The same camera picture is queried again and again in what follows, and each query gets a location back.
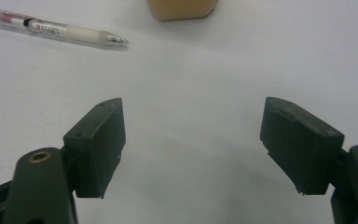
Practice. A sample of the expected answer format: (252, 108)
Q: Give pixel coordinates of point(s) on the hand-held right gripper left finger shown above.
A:
(96, 152)

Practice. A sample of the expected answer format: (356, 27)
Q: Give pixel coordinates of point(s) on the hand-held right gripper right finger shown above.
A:
(301, 149)

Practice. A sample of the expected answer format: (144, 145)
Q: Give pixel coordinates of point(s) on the clear gel pen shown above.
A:
(56, 29)

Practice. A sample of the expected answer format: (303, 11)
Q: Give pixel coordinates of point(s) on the tan wooden pen holder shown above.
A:
(181, 8)

